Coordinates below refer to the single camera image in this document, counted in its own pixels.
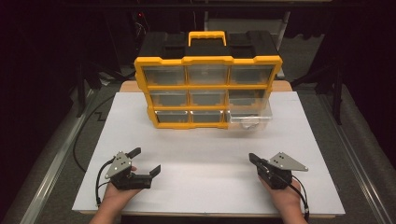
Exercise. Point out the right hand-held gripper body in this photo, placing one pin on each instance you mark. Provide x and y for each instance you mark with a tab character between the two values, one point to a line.
280	174

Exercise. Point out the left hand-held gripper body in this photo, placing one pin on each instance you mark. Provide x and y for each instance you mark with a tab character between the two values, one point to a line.
119	165

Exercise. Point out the clear plastic storage drawer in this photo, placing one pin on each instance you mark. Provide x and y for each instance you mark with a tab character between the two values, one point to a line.
264	115

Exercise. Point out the yellow black organizer cabinet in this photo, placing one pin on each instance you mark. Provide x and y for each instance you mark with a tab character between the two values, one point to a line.
205	46

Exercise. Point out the person's right hand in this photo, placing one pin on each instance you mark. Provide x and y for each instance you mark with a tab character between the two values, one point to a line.
285	199

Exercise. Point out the person's left hand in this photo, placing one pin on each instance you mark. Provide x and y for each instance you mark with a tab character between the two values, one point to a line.
120	196

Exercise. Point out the white table board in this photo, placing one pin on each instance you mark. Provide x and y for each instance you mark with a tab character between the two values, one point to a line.
186	146

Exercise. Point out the dark metal stand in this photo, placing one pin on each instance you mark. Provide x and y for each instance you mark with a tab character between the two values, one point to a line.
337	99
81	93

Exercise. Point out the grid of clear drawers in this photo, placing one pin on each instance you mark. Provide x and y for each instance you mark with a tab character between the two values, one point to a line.
168	75

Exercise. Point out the aluminium floor rail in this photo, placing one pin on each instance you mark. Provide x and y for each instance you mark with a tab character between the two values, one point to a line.
53	177
361	174

